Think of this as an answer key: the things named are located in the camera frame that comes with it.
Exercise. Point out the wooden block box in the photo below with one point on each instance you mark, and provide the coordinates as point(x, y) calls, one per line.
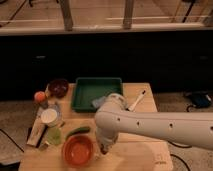
point(36, 132)

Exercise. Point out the white cup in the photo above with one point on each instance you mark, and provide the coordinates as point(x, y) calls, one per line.
point(49, 117)

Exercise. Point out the white marker pen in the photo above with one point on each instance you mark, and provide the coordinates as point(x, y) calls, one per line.
point(134, 104)

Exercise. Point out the dark maroon bowl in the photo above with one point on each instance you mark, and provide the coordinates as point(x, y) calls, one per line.
point(58, 87)

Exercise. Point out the orange ball toy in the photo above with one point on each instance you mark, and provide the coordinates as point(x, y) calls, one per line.
point(39, 96)

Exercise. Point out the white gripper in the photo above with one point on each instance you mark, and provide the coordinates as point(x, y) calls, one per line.
point(105, 141)

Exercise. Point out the red plastic bowl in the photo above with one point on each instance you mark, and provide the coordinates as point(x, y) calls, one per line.
point(77, 151)

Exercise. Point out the green cucumber toy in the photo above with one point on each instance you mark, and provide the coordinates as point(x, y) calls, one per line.
point(80, 130)

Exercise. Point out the green plastic tray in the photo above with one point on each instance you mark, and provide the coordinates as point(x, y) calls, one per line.
point(88, 89)

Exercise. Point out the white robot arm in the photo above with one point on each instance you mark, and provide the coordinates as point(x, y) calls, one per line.
point(112, 118)

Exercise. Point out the light green cup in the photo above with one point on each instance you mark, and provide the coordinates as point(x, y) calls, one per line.
point(54, 136)

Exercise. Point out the blue bag on floor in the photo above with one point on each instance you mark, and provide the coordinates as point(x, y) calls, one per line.
point(200, 100)

